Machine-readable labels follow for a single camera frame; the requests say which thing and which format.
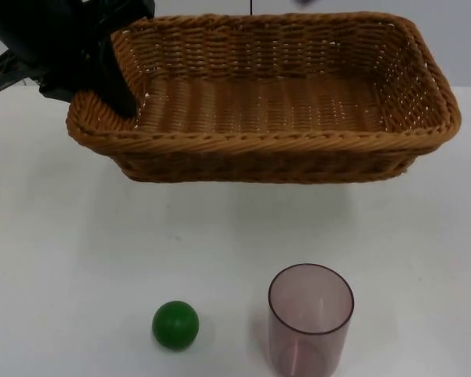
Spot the brown wicker basket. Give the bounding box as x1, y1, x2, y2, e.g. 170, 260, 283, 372
65, 11, 463, 185

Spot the green ball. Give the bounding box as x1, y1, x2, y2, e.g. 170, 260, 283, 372
152, 300, 201, 350

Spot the clear cup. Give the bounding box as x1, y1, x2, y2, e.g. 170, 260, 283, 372
267, 263, 356, 377

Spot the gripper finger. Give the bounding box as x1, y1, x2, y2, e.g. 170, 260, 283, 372
97, 37, 137, 120

